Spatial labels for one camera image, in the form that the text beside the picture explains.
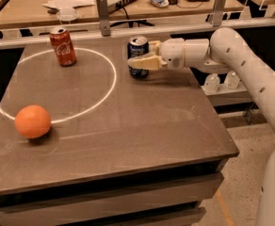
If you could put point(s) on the blue pepsi can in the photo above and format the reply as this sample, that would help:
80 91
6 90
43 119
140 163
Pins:
137 46

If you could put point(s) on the blue white packet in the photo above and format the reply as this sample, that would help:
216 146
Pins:
160 3

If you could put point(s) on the upper grey drawer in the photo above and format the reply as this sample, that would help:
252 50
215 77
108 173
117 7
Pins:
158 197

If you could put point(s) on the white papers on desk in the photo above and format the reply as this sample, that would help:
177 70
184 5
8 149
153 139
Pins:
68 3

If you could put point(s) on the clear round lid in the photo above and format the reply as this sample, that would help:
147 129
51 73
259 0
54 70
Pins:
67 15

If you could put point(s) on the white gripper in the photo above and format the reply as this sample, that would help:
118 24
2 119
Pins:
172 52

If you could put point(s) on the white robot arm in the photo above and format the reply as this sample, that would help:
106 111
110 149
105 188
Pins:
224 51

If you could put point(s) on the clear sanitizer bottle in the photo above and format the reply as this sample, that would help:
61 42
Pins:
231 80
211 83

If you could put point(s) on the red coca-cola can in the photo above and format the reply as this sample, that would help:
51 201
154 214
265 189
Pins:
63 46

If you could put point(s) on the grey metal post left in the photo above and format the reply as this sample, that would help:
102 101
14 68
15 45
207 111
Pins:
103 17

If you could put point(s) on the lower grey drawer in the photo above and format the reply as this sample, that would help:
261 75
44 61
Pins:
178 217

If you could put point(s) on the orange fruit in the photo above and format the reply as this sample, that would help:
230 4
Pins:
32 121

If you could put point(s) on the clear sanitizer bottle left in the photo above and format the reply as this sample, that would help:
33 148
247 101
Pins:
211 83

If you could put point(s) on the grey metal post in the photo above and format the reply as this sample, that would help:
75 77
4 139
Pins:
103 17
217 13

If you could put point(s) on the white power strip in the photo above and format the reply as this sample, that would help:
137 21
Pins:
113 5

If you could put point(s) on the grey metal post right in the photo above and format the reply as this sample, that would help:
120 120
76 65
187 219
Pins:
217 13

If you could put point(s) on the grey drawer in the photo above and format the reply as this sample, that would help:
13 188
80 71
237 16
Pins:
158 197
178 217

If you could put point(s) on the clear sanitizer bottle right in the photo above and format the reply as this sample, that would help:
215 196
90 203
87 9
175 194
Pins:
231 80

